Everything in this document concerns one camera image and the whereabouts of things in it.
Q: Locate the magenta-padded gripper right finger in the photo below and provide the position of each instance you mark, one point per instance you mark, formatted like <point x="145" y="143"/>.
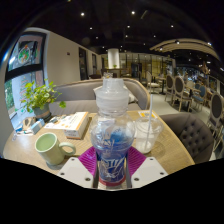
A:
<point x="148" y="171"/>

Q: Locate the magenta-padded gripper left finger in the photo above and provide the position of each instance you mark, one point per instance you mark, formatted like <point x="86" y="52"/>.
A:
<point x="75" y="171"/>

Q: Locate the clear bottle with blue label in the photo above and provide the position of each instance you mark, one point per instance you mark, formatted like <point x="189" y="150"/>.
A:
<point x="111" y="133"/>

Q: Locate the pale green mug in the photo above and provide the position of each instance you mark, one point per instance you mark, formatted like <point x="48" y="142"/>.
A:
<point x="50" y="148"/>

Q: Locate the clear plastic cup with straw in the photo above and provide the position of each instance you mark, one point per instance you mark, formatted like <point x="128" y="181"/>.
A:
<point x="146" y="136"/>

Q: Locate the white box with orange print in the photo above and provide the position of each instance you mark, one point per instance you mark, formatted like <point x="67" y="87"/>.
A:
<point x="77" y="126"/>

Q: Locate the dark tufted chair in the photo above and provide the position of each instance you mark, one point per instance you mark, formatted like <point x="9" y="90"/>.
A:
<point x="188" y="136"/>

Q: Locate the yellow leaflet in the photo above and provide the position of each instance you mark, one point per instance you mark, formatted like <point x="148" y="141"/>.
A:
<point x="146" y="114"/>

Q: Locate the blue tissue pack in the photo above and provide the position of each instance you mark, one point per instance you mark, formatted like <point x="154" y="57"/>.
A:
<point x="37" y="126"/>

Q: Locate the grey curved sofa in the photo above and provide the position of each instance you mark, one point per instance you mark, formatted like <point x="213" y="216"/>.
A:
<point x="76" y="93"/>

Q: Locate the green potted plant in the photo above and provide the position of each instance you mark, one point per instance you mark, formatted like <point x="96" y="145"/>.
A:
<point x="38" y="96"/>

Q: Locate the group of dining chairs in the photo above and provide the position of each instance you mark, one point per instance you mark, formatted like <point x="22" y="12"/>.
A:
<point x="180" y="88"/>

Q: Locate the decorated window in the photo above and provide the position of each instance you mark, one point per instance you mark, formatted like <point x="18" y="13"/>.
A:
<point x="23" y="56"/>

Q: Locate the ceiling lights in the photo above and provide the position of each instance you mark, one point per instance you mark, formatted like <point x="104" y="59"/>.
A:
<point x="132" y="12"/>

